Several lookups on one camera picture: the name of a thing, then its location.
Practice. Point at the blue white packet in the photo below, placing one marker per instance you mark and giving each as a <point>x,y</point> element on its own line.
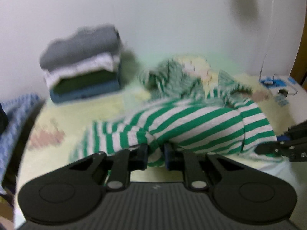
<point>280,89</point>

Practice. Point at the dark green folded garment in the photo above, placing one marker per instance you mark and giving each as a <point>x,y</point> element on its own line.
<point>83,81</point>

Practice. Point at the blue patterned cloth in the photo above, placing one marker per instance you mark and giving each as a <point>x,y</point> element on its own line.
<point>18,110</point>

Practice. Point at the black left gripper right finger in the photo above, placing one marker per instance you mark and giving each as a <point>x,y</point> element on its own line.
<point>238,191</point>

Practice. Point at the blue folded garment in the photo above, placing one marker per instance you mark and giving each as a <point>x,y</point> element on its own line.
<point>83,93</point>

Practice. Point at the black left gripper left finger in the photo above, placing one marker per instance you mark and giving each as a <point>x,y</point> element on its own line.
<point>74,191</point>

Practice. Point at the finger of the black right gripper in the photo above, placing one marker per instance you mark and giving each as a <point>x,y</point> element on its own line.
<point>291,144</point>

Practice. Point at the grey folded garment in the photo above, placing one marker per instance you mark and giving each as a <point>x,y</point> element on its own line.
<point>85,43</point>

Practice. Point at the green white striped shirt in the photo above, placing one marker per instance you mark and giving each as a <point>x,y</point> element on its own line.
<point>223,120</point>

